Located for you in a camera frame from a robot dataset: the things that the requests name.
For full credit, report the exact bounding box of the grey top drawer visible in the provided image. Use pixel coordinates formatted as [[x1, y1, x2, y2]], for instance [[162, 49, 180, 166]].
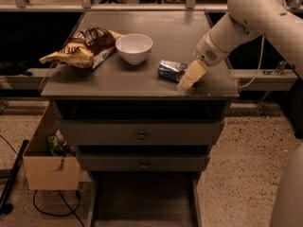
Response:
[[57, 120, 223, 146]]

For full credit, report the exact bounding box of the white bowl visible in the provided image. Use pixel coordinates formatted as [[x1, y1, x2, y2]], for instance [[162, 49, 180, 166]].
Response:
[[116, 33, 153, 65]]

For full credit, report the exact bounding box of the cardboard box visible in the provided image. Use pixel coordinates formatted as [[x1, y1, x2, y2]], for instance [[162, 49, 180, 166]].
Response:
[[23, 104, 80, 190]]

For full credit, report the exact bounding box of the metal railing frame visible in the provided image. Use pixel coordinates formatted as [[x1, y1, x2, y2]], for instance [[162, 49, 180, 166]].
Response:
[[0, 0, 303, 92]]

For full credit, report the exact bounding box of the brown yellow chip bag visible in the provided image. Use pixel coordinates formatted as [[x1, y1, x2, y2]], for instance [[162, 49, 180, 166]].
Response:
[[40, 27, 122, 70]]

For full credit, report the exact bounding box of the black floor cable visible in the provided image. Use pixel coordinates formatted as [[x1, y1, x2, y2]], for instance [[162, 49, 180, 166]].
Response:
[[32, 189, 85, 227]]

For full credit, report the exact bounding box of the black object on ledge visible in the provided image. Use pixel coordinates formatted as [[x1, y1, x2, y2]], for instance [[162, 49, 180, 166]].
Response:
[[0, 61, 32, 77]]

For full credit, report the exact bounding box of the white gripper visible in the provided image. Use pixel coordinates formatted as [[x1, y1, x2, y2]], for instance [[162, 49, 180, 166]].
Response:
[[177, 32, 228, 92]]

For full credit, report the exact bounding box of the grey middle drawer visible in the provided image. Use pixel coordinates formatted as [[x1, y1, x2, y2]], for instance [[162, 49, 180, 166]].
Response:
[[77, 153, 210, 172]]

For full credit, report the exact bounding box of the grey drawer cabinet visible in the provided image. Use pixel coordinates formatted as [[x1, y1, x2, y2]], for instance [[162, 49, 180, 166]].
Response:
[[42, 11, 239, 173]]

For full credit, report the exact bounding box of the white hanging cable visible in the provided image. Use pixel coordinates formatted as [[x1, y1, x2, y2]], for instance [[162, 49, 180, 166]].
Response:
[[237, 35, 266, 91]]

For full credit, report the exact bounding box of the open grey bottom drawer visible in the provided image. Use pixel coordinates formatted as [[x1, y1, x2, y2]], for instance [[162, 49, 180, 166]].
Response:
[[86, 172, 203, 227]]

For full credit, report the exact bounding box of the black bar on floor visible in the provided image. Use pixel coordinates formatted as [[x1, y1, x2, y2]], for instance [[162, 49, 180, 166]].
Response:
[[0, 140, 29, 215]]

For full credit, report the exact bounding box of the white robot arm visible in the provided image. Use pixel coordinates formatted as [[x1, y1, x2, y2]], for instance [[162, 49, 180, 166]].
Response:
[[177, 0, 303, 227]]

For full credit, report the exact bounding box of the green packet in box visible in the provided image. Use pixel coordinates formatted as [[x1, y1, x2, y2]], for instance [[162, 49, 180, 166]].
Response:
[[47, 134, 60, 154]]

